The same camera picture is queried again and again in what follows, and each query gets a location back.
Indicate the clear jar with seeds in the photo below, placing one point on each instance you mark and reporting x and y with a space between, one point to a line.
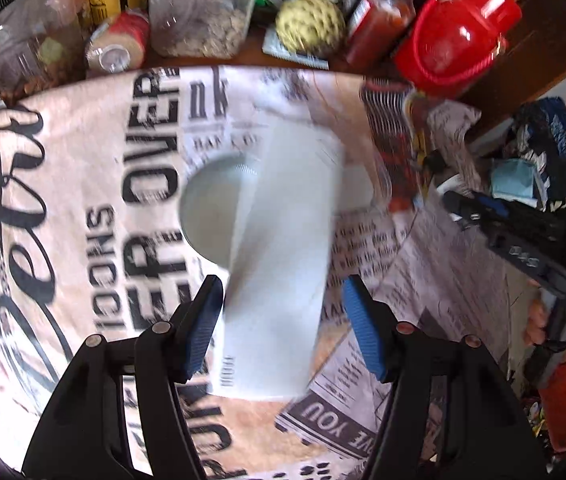
199 28

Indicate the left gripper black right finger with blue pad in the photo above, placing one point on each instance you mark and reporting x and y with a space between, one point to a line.
485 432

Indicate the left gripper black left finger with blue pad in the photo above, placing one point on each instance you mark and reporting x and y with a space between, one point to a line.
82 431

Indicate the red thermos flask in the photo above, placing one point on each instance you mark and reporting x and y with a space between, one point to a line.
453 43

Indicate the small red tin can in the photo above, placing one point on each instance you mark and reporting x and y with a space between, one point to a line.
119 44

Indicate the blue patterned bag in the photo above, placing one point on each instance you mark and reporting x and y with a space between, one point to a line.
538 135

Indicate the person's right hand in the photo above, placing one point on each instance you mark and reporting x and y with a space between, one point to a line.
541 322

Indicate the white carton box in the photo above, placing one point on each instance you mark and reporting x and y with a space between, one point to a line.
279 268

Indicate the yellow-green knobbly fruit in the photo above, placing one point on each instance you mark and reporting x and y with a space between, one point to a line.
310 27

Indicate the red sauce bottle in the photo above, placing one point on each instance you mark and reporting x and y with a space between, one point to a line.
374 27

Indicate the newspaper print tablecloth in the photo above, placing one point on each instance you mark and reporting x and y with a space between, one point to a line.
91 177

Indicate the round metal dish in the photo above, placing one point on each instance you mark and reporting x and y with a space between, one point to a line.
209 209

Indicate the dark lid snack jar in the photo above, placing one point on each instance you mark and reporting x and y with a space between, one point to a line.
41 46

